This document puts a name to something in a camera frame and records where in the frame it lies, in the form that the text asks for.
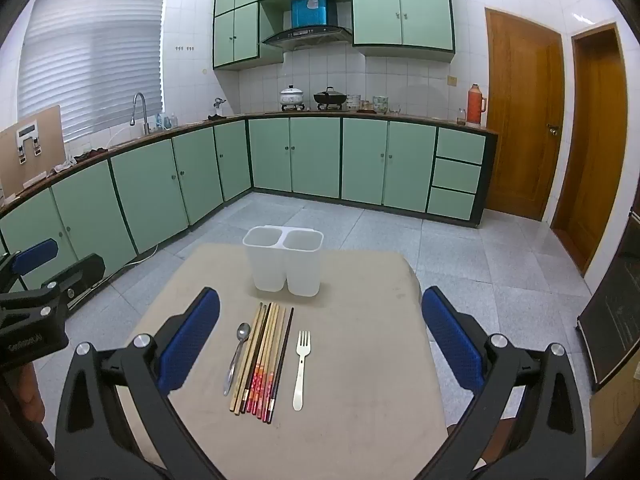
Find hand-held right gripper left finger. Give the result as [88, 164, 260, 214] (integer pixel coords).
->
[54, 287, 236, 480]

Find white bracket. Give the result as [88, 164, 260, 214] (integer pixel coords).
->
[16, 124, 42, 165]

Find gas stove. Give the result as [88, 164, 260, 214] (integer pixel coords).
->
[280, 103, 346, 113]

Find black wok with lid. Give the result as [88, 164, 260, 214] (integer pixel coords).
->
[313, 86, 347, 106]

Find white fork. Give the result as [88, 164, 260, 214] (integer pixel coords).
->
[292, 330, 312, 412]

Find person's left hand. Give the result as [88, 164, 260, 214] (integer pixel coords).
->
[12, 364, 47, 428]

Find metal kitchen faucet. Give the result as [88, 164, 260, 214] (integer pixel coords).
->
[130, 92, 151, 136]

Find black range hood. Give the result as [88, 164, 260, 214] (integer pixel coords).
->
[262, 26, 353, 51]

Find green upper wall cabinets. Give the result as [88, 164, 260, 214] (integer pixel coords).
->
[213, 0, 457, 71]

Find white double utensil holder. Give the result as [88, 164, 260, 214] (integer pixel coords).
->
[242, 225, 324, 298]

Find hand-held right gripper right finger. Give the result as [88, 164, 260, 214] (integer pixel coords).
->
[417, 286, 587, 480]

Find metal spoon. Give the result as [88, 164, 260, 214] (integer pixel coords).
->
[223, 322, 252, 397]

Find wooden door with handle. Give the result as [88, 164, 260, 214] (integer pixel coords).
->
[484, 7, 566, 221]

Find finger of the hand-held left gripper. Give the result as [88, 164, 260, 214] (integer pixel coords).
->
[37, 253, 106, 311]
[0, 238, 59, 283]

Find red patterned chopstick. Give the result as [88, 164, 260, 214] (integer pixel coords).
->
[261, 305, 287, 422]
[248, 303, 278, 416]
[255, 304, 282, 419]

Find cardboard box with label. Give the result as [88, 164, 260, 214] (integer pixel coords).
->
[0, 105, 66, 196]

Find plain wooden door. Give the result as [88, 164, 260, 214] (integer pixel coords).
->
[550, 22, 628, 276]

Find black appliance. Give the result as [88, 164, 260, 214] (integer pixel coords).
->
[577, 210, 640, 391]

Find blue box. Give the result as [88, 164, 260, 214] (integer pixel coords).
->
[291, 0, 337, 27]

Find white window blind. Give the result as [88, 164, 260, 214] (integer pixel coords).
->
[17, 0, 168, 143]

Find black chopstick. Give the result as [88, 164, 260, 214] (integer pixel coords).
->
[241, 302, 273, 415]
[267, 307, 295, 424]

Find plain wooden chopstick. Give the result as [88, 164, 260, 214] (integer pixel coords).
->
[235, 303, 268, 415]
[229, 303, 263, 414]

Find orange thermos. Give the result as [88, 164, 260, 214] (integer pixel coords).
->
[467, 84, 487, 127]

